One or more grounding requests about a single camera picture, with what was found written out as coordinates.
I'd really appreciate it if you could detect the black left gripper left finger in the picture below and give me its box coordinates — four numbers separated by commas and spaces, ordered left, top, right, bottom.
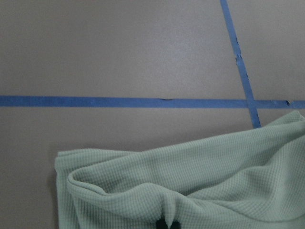
155, 220, 167, 229

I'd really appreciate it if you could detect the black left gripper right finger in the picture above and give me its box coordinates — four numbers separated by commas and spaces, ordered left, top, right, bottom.
172, 221, 181, 229

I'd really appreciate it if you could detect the green long-sleeve shirt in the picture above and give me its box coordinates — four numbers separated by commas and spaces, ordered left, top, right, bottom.
55, 111, 305, 229

